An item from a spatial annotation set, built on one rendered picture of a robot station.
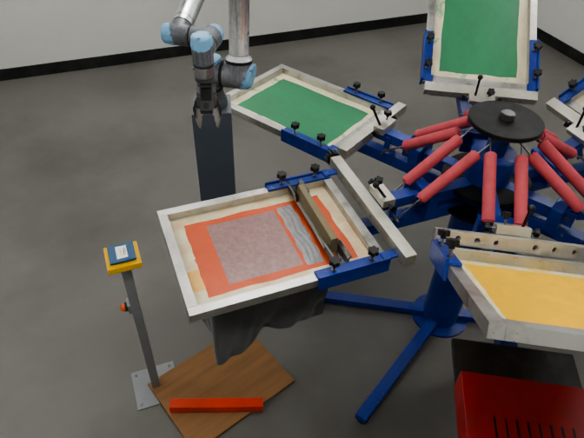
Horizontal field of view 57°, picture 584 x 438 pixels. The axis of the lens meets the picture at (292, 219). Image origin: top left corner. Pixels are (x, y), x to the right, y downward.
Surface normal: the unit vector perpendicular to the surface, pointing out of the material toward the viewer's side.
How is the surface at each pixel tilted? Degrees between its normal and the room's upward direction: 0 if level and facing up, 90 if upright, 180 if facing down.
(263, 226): 0
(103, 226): 0
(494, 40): 32
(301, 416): 0
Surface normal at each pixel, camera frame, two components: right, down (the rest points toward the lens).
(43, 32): 0.36, 0.63
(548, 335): -0.11, 0.16
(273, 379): 0.03, -0.74
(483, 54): -0.05, -0.28
